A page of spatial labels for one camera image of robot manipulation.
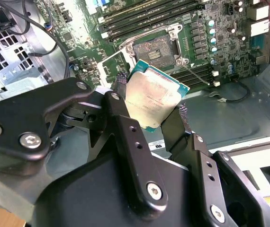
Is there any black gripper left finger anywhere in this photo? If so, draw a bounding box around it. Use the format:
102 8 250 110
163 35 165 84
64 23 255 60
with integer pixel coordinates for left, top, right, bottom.
0 72 169 218

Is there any metal wire locking lever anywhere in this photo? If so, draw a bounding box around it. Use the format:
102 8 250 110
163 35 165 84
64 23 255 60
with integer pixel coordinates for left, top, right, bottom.
181 64 211 86
119 22 183 48

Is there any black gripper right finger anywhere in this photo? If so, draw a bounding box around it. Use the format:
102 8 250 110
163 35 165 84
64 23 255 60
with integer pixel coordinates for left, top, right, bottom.
161 102 268 227

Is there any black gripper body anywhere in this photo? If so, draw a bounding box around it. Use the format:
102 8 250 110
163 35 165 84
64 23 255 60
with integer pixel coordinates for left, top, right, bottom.
34 150 205 227

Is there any silver green CPU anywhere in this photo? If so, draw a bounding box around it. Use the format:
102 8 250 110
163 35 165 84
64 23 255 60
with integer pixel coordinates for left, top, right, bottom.
125 59 191 134

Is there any metal socket cover frame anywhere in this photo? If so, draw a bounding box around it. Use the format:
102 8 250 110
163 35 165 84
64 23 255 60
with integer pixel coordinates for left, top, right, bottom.
97 47 137 89

